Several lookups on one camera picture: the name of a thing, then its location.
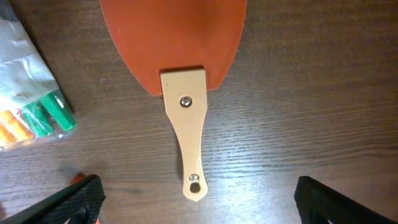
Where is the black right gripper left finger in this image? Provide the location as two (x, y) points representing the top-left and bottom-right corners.
(1, 174), (106, 224)

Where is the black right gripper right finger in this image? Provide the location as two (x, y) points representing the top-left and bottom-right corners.
(294, 176), (397, 224)

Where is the red scraper with wooden handle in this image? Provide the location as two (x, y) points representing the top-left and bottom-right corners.
(100, 0), (247, 202)

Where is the masonry drill bit red case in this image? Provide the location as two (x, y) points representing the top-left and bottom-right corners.
(68, 172), (101, 224)

